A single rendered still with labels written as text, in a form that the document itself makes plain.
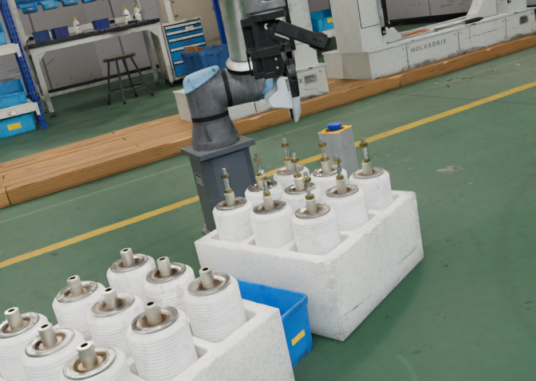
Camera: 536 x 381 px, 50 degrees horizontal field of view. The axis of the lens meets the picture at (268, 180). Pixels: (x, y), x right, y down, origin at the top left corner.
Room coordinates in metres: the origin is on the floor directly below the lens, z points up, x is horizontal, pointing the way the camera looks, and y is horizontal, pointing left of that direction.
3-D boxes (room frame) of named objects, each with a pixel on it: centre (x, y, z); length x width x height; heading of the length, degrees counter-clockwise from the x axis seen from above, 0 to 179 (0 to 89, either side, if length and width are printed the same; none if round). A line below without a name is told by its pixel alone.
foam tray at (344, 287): (1.29, -0.07, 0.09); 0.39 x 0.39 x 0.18; 47
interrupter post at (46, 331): (0.80, 0.38, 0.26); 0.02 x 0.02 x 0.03
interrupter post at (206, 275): (0.89, 0.13, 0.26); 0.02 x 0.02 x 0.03
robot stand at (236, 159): (1.75, 0.13, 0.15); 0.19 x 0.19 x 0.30; 23
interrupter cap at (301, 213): (1.13, -0.08, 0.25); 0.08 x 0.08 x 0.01
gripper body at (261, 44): (1.13, -0.06, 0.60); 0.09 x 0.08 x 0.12; 96
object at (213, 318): (0.89, 0.13, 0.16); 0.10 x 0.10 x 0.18
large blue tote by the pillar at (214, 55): (5.96, 0.33, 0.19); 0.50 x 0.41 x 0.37; 28
